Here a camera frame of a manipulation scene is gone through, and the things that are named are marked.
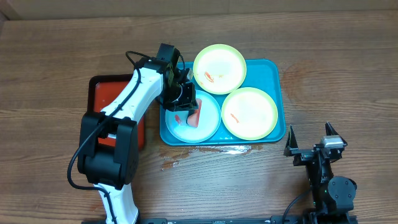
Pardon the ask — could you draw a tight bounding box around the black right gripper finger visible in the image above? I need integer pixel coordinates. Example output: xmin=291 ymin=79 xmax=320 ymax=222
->
xmin=325 ymin=122 xmax=348 ymax=146
xmin=284 ymin=125 xmax=299 ymax=156

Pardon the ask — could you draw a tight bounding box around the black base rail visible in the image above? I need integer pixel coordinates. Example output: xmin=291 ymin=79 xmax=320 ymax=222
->
xmin=81 ymin=214 xmax=358 ymax=224

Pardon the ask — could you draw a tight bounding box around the yellow plate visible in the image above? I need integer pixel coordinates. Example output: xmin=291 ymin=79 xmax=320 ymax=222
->
xmin=193 ymin=44 xmax=247 ymax=95
xmin=221 ymin=87 xmax=279 ymax=141

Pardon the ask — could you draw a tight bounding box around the light blue plate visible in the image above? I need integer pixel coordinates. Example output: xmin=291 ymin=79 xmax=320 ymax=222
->
xmin=165 ymin=90 xmax=221 ymax=144

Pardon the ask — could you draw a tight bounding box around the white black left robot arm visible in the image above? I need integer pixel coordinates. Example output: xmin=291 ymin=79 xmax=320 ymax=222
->
xmin=67 ymin=58 xmax=198 ymax=223

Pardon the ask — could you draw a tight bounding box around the red black sponge tray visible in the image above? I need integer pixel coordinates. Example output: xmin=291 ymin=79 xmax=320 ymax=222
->
xmin=87 ymin=74 xmax=145 ymax=151

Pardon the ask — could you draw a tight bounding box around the teal plastic tray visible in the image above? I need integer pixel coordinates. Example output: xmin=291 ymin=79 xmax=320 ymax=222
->
xmin=160 ymin=59 xmax=286 ymax=146

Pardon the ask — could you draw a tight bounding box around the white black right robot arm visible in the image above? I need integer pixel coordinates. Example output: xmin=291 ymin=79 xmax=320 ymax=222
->
xmin=281 ymin=122 xmax=358 ymax=224

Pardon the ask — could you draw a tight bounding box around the orange green sponge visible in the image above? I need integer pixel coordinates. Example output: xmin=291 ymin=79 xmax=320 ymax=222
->
xmin=186 ymin=98 xmax=202 ymax=128

